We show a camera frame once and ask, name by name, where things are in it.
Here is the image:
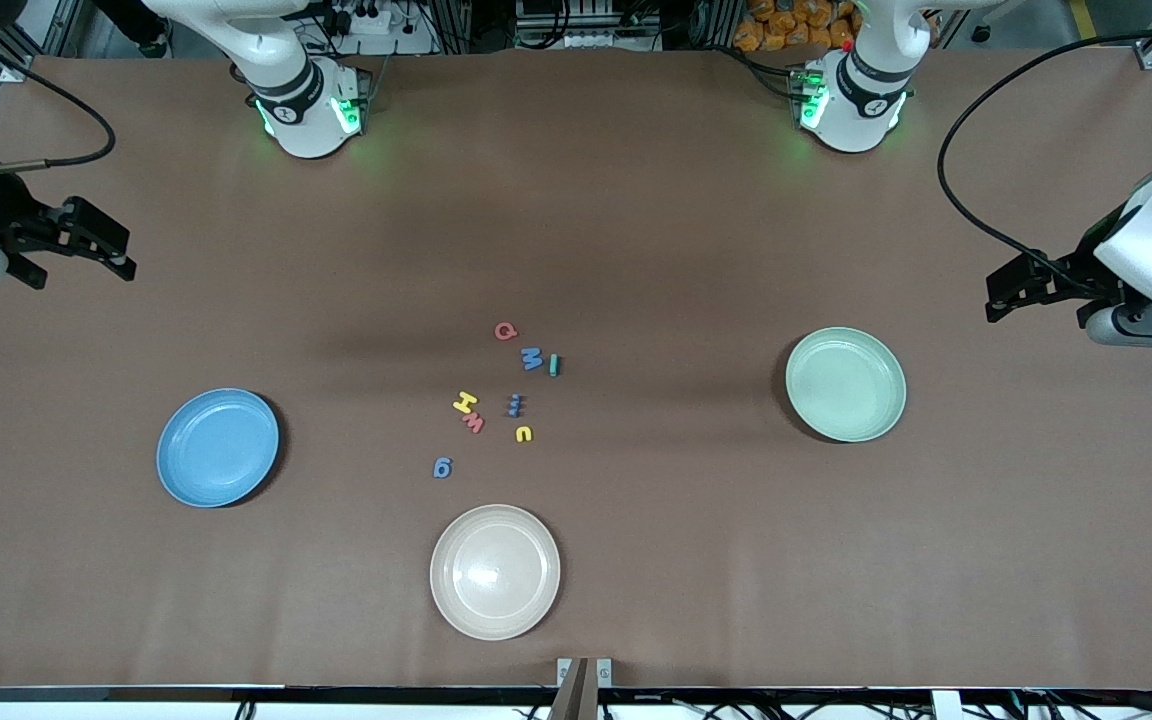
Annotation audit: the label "green plate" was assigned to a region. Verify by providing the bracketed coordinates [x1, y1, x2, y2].
[785, 327, 908, 444]

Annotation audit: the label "blue plate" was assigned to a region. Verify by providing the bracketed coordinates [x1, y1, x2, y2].
[156, 388, 281, 509]

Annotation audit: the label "orange snack bags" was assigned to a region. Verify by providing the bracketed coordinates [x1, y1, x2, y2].
[733, 0, 857, 53]

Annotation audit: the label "beige plate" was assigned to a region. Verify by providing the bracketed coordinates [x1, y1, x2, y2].
[429, 504, 562, 642]

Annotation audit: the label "long white power strip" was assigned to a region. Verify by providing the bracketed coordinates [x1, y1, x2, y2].
[534, 28, 661, 51]

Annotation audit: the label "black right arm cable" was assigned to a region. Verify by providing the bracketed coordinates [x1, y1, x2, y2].
[0, 25, 117, 176]

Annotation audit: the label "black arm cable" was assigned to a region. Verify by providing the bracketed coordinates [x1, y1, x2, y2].
[938, 30, 1152, 296]
[0, 25, 117, 176]

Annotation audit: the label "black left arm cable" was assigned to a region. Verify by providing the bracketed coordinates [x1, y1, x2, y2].
[938, 30, 1152, 296]

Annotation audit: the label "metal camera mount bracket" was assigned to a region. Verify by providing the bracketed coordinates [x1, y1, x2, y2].
[556, 657, 614, 720]

